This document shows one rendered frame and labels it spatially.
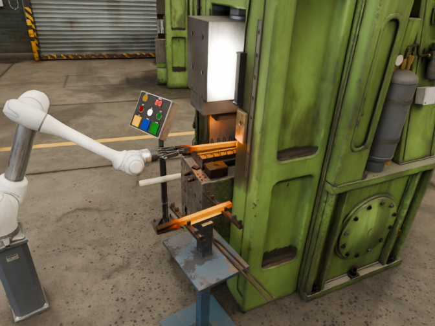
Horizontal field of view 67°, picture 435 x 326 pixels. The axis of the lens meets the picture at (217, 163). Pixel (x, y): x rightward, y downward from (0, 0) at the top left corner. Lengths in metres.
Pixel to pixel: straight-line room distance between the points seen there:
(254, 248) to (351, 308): 0.93
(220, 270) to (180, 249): 0.25
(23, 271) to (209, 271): 1.17
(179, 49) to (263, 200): 5.32
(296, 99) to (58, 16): 8.54
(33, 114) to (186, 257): 1.04
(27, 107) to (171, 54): 5.12
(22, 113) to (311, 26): 1.42
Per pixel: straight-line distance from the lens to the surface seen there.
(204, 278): 1.67
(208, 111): 1.87
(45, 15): 9.84
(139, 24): 9.80
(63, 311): 2.56
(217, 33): 1.73
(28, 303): 2.53
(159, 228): 1.52
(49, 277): 2.81
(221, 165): 1.94
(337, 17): 1.73
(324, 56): 1.74
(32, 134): 2.08
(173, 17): 6.74
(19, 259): 2.29
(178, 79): 6.88
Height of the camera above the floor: 1.93
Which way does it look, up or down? 29 degrees down
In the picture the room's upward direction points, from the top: 2 degrees clockwise
